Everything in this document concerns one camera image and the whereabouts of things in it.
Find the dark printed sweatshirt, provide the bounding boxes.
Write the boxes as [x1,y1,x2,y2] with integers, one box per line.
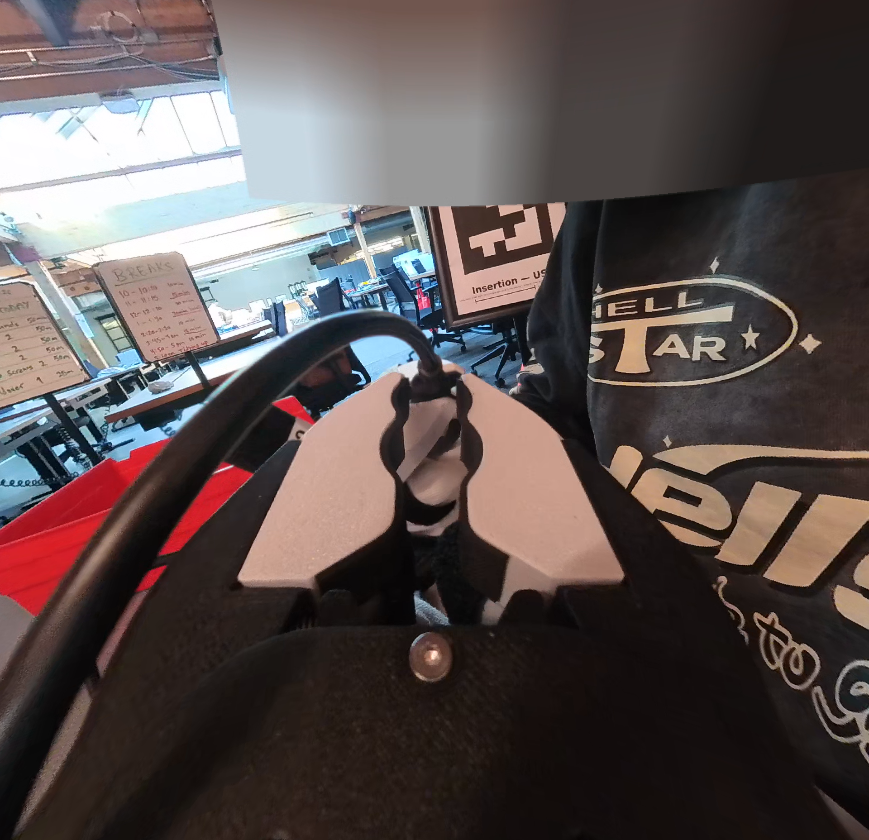
[512,175,869,840]

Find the black office chair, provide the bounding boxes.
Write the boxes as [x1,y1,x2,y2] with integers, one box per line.
[468,310,530,387]
[380,266,442,332]

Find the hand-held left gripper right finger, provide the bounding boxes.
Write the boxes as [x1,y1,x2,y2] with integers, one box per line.
[451,373,625,610]

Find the person's right hand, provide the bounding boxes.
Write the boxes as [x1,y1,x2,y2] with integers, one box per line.
[401,439,473,539]

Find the handwritten whiteboard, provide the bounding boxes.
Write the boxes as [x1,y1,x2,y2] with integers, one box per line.
[0,280,92,408]
[91,251,221,364]

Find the thick black cable blue plug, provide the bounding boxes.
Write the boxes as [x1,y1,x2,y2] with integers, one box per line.
[0,310,469,780]

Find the wooden office desk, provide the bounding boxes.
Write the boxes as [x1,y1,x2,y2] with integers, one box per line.
[105,351,272,423]

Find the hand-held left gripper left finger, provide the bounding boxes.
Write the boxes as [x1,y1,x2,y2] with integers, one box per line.
[238,372,416,606]

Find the framed marker sign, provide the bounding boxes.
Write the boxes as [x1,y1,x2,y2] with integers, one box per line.
[426,202,568,329]

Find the red plastic bin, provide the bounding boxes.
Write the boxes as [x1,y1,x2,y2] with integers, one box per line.
[0,395,320,617]

